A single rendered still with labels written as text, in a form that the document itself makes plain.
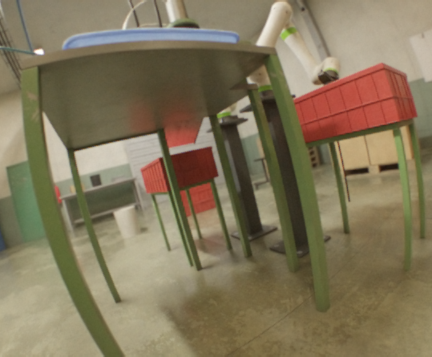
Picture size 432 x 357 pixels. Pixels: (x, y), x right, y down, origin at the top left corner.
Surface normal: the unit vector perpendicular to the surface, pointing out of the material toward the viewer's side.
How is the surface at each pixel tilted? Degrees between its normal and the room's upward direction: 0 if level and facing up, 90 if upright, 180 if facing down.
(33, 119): 90
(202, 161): 90
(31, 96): 90
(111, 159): 90
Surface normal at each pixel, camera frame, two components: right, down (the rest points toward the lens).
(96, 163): 0.48, -0.07
